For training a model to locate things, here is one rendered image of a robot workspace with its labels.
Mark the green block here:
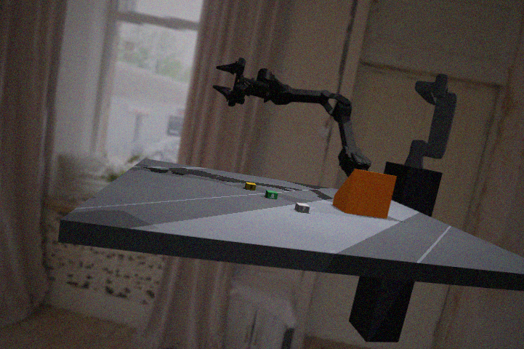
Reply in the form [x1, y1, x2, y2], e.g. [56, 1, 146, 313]
[265, 190, 278, 199]

